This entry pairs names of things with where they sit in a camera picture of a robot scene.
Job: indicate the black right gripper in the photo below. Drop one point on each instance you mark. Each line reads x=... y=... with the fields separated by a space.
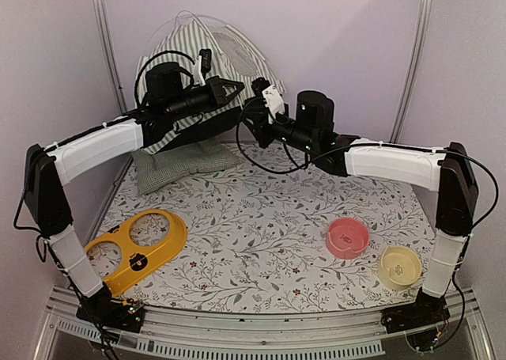
x=258 y=121

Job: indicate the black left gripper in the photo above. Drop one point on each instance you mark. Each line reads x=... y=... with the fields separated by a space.
x=217 y=91

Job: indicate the green striped pet tent fabric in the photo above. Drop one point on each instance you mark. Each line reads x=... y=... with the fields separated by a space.
x=234 y=57

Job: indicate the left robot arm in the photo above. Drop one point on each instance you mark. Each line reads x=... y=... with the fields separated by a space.
x=49 y=195

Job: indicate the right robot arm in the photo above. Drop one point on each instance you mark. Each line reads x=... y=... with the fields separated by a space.
x=442 y=177

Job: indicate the pink pet bowl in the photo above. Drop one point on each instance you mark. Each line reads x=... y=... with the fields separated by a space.
x=347 y=238

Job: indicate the cream pet bowl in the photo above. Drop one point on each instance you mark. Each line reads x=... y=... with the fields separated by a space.
x=399 y=268

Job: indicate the green checkered cushion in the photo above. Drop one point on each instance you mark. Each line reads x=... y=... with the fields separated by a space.
x=155 y=171

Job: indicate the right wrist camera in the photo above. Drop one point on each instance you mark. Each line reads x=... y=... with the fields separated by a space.
x=271 y=96

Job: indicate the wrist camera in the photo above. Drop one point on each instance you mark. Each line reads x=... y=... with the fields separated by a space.
x=271 y=96
x=202 y=66

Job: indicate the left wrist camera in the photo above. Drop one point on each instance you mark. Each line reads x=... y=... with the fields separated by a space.
x=202 y=66

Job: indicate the left aluminium corner post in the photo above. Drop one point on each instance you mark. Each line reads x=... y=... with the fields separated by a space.
x=109 y=55

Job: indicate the aluminium corner post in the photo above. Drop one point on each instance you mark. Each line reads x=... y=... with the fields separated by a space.
x=423 y=19
x=109 y=55

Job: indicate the right aluminium corner post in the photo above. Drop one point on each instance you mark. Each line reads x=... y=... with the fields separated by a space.
x=423 y=19

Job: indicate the front aluminium rail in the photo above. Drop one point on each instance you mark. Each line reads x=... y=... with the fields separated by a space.
x=352 y=334

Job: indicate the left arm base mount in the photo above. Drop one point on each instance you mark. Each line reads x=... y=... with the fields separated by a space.
x=103 y=310

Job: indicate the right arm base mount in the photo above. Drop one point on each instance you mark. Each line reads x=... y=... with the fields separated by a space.
x=425 y=310

